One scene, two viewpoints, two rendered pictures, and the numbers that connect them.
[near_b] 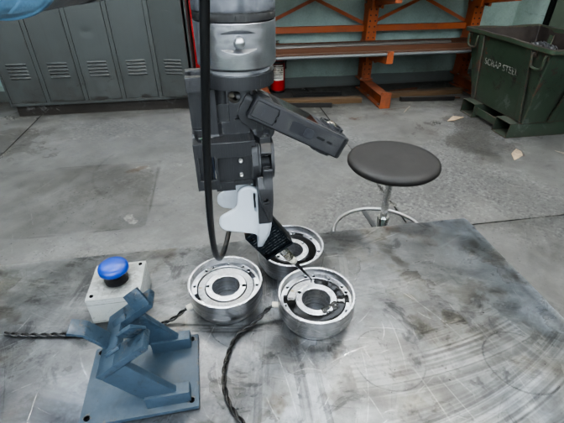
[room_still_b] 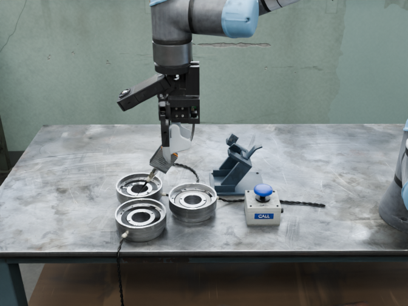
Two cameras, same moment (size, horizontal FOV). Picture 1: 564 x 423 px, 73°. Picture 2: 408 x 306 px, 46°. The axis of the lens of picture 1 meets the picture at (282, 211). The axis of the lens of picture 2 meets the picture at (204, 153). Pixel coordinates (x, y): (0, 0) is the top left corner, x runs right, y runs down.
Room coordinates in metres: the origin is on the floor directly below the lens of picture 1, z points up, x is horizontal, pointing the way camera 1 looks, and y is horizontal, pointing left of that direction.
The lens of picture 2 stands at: (1.26, 0.24, 1.41)
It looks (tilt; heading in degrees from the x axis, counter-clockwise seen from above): 28 degrees down; 189
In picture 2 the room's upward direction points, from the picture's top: straight up
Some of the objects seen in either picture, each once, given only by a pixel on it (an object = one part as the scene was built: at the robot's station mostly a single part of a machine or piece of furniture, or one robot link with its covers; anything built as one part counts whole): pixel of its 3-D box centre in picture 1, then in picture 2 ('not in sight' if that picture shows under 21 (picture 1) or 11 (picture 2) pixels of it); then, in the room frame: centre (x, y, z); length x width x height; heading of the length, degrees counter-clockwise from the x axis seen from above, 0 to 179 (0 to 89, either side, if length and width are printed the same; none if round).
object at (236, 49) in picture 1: (236, 45); (172, 51); (0.38, 0.04, 1.15); 0.08 x 0.08 x 0.05
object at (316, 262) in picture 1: (290, 253); (141, 220); (0.48, -0.01, 0.82); 0.10 x 0.10 x 0.04
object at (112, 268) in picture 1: (116, 276); (262, 197); (0.39, 0.23, 0.85); 0.04 x 0.04 x 0.05
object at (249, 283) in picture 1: (226, 290); (192, 203); (0.40, 0.08, 0.82); 0.08 x 0.08 x 0.02
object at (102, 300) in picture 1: (116, 289); (264, 206); (0.39, 0.24, 0.82); 0.08 x 0.07 x 0.05; 99
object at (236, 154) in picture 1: (233, 127); (177, 91); (0.38, 0.05, 1.07); 0.09 x 0.08 x 0.12; 101
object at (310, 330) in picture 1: (315, 303); (139, 192); (0.37, -0.05, 0.82); 0.10 x 0.10 x 0.04
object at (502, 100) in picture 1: (530, 80); not in sight; (3.22, -2.05, 0.35); 1.04 x 0.74 x 0.70; 9
